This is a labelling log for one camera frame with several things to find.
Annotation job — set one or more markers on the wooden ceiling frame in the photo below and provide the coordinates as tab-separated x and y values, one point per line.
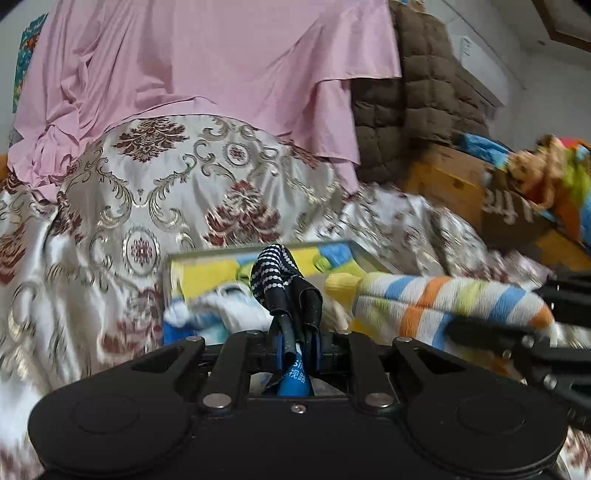
563	21

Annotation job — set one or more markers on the colourful cloth pile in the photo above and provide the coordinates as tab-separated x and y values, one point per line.
549	175

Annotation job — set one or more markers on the brown printed bag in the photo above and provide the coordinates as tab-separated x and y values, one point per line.
512	212

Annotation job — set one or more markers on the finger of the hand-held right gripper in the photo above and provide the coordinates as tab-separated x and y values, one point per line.
572	297
498	337

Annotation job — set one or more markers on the floral satin blanket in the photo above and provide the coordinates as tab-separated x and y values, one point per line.
115	207

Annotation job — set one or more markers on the colourful wall poster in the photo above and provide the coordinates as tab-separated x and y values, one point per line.
27	60

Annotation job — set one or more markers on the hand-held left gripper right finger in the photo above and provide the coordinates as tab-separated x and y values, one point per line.
316	353

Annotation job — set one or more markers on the striped terry sock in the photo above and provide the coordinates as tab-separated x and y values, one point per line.
438	300

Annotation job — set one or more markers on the brown quilted jacket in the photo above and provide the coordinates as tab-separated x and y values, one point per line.
415	92

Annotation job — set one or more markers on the white air conditioner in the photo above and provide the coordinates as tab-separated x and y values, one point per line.
480	69

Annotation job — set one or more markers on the dark polka dot cloth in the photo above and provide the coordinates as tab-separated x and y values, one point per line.
277	272

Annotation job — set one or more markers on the pink bed sheet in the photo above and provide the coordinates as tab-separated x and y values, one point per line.
207	55

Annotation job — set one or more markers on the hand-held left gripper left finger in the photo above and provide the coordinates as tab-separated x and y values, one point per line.
278	353

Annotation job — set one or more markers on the cartoon print metal tray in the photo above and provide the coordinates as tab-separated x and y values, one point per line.
212	272

